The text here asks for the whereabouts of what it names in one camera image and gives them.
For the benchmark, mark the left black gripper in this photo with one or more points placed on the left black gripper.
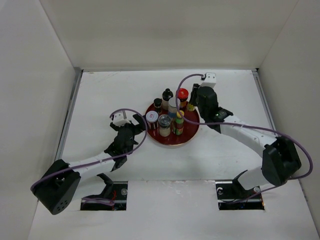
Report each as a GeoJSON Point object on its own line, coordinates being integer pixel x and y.
{"type": "Point", "coordinates": [138, 128]}

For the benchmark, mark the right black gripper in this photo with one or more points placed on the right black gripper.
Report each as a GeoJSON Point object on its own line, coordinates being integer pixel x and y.
{"type": "Point", "coordinates": [194, 94]}

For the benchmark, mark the white-lid dark spice jar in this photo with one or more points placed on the white-lid dark spice jar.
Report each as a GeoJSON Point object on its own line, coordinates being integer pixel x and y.
{"type": "Point", "coordinates": [152, 119]}

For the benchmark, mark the small yellow-label oil bottle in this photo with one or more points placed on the small yellow-label oil bottle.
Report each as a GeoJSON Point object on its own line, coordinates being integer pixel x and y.
{"type": "Point", "coordinates": [191, 104]}

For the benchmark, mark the red-lid chili sauce jar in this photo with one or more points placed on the red-lid chili sauce jar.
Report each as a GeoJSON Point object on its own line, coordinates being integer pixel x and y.
{"type": "Point", "coordinates": [182, 95]}

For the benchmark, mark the grey-top white salt grinder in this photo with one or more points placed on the grey-top white salt grinder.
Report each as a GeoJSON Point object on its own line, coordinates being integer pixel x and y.
{"type": "Point", "coordinates": [164, 125]}

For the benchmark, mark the black-cap pepper shaker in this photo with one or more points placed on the black-cap pepper shaker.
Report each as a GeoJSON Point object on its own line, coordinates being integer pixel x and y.
{"type": "Point", "coordinates": [157, 103]}

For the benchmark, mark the green-label red sauce bottle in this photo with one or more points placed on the green-label red sauce bottle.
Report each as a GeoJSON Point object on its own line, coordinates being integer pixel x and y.
{"type": "Point", "coordinates": [178, 125]}

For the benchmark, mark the silver-lid blue-label jar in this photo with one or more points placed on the silver-lid blue-label jar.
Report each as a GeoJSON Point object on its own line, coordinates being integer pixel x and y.
{"type": "Point", "coordinates": [173, 106]}

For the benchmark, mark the black-top white salt grinder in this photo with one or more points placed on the black-top white salt grinder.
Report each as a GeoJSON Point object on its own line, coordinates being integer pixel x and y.
{"type": "Point", "coordinates": [166, 96]}

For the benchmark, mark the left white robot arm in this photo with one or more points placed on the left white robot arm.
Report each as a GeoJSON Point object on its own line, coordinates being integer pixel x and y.
{"type": "Point", "coordinates": [56, 189]}

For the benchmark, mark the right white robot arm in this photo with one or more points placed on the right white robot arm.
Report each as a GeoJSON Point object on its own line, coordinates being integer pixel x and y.
{"type": "Point", "coordinates": [280, 159]}

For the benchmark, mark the red round lacquer tray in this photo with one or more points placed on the red round lacquer tray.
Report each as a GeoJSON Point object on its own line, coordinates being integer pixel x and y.
{"type": "Point", "coordinates": [188, 132]}

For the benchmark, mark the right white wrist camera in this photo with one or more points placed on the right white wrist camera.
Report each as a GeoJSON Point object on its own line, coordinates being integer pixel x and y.
{"type": "Point", "coordinates": [209, 79]}

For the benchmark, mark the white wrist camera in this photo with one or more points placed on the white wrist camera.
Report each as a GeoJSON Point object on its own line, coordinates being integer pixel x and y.
{"type": "Point", "coordinates": [209, 79]}
{"type": "Point", "coordinates": [119, 119]}

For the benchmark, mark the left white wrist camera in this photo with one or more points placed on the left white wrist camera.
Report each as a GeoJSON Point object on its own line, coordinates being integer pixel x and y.
{"type": "Point", "coordinates": [119, 119]}

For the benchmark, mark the right aluminium table rail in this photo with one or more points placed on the right aluminium table rail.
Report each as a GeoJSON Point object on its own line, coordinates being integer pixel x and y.
{"type": "Point", "coordinates": [266, 108]}

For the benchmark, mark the aluminium table rail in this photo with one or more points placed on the aluminium table rail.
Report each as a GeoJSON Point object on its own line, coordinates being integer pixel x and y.
{"type": "Point", "coordinates": [69, 113]}
{"type": "Point", "coordinates": [266, 108]}

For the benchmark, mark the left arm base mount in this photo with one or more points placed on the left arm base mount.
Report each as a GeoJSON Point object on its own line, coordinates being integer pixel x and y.
{"type": "Point", "coordinates": [112, 198]}

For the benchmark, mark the left aluminium table rail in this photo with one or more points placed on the left aluminium table rail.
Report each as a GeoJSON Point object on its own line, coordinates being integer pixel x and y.
{"type": "Point", "coordinates": [69, 113]}

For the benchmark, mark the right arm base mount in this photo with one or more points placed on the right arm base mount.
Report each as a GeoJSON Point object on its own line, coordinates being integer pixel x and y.
{"type": "Point", "coordinates": [231, 196]}

